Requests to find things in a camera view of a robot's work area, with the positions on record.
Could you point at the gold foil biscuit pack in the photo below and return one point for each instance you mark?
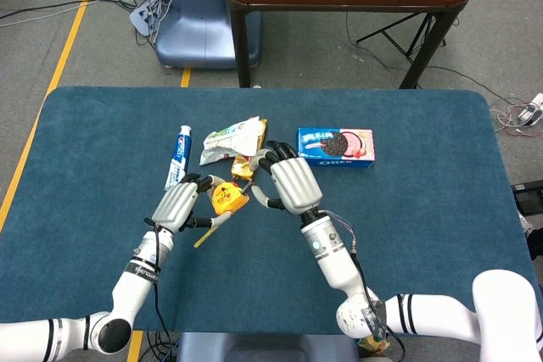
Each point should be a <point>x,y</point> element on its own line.
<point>242,169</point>

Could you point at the yellow printed package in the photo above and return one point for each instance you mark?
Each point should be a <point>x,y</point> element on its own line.
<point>373,345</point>

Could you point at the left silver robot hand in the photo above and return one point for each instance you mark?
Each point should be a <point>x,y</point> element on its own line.
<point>176,205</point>

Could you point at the blue white toothpaste tube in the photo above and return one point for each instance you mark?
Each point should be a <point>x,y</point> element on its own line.
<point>180,154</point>

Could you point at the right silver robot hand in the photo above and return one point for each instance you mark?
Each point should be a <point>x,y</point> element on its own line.
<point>295,184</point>

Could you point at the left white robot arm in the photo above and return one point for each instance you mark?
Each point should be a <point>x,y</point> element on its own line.
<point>136,281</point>

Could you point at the teal blue table mat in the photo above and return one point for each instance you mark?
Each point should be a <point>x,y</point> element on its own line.
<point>254,277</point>

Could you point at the yellow tape measure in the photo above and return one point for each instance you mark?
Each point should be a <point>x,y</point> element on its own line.
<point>227,201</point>

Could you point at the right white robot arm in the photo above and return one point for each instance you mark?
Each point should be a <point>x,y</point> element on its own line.
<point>335,256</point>

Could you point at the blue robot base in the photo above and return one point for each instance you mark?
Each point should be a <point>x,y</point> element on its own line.
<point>199,31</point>

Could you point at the black box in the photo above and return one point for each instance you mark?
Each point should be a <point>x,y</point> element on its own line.
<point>530,198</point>

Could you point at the grey power strip plate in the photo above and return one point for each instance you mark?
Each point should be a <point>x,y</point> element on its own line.
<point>142,18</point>

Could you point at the white power strip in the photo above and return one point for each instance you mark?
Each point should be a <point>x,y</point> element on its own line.
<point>530,114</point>

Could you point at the blue Oreo cookie box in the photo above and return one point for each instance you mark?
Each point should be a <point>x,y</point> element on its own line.
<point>339,146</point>

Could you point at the black tripod stand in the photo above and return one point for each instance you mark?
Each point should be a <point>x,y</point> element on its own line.
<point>408,53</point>

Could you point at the grey blue robot torso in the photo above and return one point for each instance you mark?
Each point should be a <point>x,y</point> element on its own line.
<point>267,349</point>

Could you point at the crumpled white snack bag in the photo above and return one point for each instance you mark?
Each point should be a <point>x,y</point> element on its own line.
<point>229,141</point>

